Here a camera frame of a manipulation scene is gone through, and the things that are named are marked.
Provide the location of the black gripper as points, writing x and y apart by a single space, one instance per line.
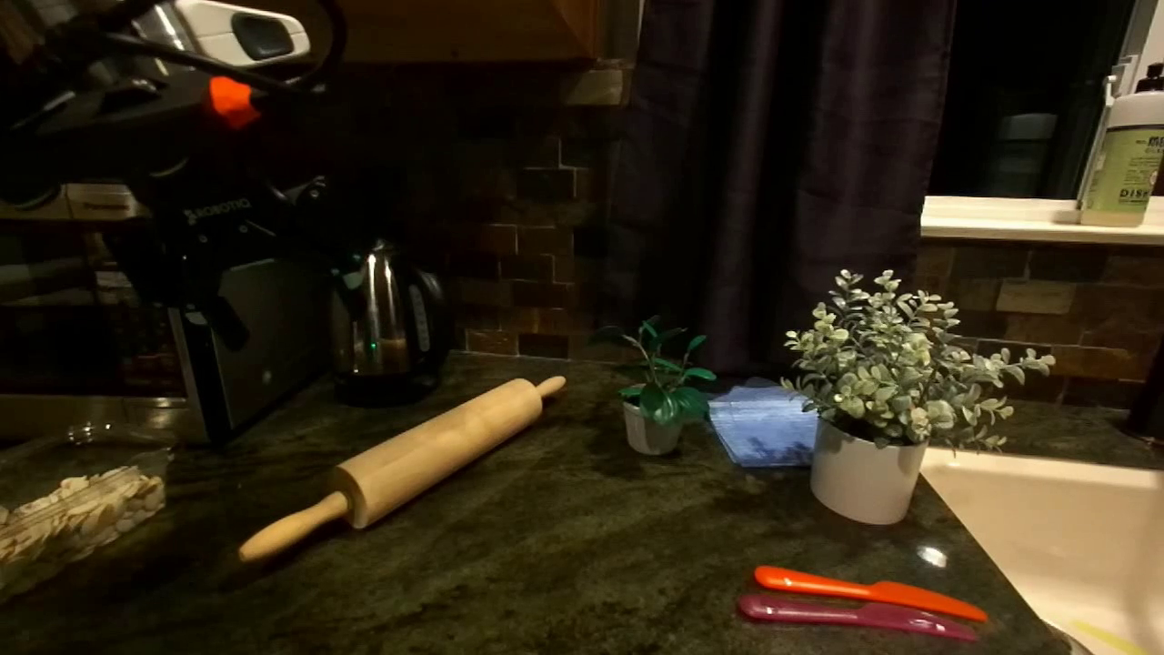
205 240

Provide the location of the wooden rolling pin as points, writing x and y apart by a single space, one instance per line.
423 457

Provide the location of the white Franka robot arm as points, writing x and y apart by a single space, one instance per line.
72 114

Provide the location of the orange band on arm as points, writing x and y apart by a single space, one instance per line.
235 102

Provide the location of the clear plastic container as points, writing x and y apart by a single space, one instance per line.
86 578

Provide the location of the black toaster oven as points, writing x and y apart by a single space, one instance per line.
281 348

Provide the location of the stainless steel electric kettle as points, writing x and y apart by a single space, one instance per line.
382 317

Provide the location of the glass dish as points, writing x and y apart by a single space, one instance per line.
72 513

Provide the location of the wooden overhead cabinet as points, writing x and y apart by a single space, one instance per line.
486 30

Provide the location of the small green plant white pot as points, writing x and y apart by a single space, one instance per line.
651 432

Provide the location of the blue folded cloth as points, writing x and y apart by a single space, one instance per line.
756 432

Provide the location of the dark curtain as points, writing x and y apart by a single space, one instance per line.
785 185

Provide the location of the large eucalyptus plant white pot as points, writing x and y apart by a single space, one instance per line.
864 478

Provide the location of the purple plastic knife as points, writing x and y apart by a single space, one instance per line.
847 618

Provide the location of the orange plastic knife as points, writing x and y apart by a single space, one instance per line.
896 593

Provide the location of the white window sill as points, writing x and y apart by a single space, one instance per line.
993 218

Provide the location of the white sink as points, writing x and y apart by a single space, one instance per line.
1068 534

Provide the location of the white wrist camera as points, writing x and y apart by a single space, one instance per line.
222 30

